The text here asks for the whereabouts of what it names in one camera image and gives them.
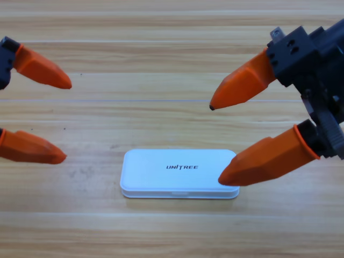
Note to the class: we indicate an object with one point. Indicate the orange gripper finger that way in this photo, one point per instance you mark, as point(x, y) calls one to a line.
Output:
point(268, 161)
point(29, 147)

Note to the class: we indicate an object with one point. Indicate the white Unitree pencil case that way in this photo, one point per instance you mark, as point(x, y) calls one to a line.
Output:
point(150, 174)

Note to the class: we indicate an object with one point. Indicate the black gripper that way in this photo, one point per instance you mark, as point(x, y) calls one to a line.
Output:
point(319, 67)
point(5, 61)

